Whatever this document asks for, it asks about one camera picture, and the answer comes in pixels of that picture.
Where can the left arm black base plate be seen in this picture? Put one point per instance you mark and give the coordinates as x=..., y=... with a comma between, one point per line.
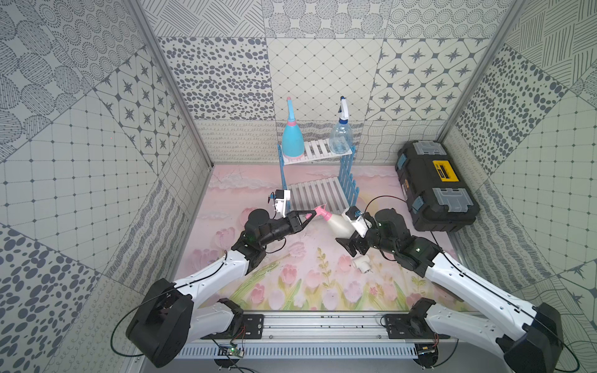
x=248, y=327

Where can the aluminium mounting rail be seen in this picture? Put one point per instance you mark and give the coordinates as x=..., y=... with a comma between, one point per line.
x=364, y=328

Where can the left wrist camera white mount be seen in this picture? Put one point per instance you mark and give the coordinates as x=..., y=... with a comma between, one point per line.
x=281, y=200

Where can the white pink spray bottle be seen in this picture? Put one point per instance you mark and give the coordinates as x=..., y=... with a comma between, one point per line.
x=339, y=227

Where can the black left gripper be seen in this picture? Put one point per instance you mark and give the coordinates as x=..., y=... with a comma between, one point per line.
x=289, y=224

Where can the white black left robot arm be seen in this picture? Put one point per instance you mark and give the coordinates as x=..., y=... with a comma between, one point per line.
x=172, y=313

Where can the green circuit board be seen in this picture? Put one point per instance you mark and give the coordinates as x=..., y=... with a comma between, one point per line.
x=232, y=350

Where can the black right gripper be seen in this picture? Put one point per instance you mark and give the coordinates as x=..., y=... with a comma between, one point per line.
x=348, y=243

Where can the black yellow toolbox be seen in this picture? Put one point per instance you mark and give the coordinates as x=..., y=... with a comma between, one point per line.
x=437, y=196

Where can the clear blue-capped spray bottle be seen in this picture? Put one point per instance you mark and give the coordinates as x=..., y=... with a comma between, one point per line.
x=341, y=137

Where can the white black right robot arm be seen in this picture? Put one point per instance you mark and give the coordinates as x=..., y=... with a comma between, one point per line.
x=526, y=337

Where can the blue white slatted shelf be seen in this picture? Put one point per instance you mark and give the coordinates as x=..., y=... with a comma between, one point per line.
x=337, y=192

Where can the teal pink spray bottle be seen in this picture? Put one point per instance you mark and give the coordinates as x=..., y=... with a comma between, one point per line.
x=292, y=142

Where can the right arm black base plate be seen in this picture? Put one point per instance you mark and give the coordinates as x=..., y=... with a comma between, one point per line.
x=401, y=326

